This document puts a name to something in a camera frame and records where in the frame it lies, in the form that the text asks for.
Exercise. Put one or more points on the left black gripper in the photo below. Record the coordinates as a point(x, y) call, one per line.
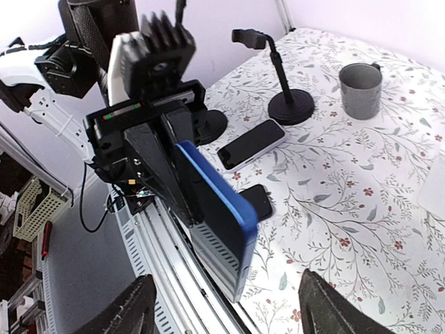
point(132, 141)

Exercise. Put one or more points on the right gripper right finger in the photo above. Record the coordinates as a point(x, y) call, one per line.
point(324, 310)

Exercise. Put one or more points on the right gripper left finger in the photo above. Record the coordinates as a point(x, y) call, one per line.
point(132, 311)

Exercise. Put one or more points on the phone with blue case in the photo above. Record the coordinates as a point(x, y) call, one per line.
point(225, 240)

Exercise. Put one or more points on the black round-base stand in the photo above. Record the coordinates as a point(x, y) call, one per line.
point(209, 126)
point(291, 106)

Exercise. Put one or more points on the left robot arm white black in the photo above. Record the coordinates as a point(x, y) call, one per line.
point(59, 82)

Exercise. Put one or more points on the black phone front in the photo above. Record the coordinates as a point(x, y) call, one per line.
point(257, 196)

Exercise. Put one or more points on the phone with white case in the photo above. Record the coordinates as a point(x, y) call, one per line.
point(251, 145)

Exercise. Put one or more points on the white folding phone stand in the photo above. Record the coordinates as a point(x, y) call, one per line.
point(431, 196)

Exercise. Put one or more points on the beige plastic basket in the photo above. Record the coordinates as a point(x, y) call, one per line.
point(36, 204)

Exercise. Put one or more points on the dark grey mug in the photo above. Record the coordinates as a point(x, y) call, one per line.
point(361, 87)

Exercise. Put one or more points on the front aluminium rail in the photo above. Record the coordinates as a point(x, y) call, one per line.
point(187, 301)

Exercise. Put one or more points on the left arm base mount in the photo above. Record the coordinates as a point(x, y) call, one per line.
point(135, 198)

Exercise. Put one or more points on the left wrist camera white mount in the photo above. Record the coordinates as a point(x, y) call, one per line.
point(149, 64)

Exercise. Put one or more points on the left aluminium frame post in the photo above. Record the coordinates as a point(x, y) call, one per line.
point(285, 15)

